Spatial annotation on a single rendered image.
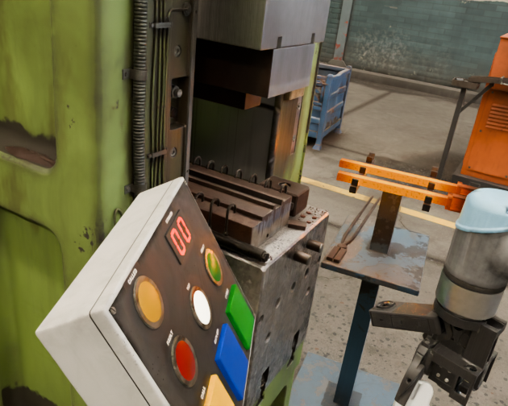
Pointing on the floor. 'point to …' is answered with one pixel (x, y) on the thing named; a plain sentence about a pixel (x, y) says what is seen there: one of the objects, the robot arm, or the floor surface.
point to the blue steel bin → (328, 101)
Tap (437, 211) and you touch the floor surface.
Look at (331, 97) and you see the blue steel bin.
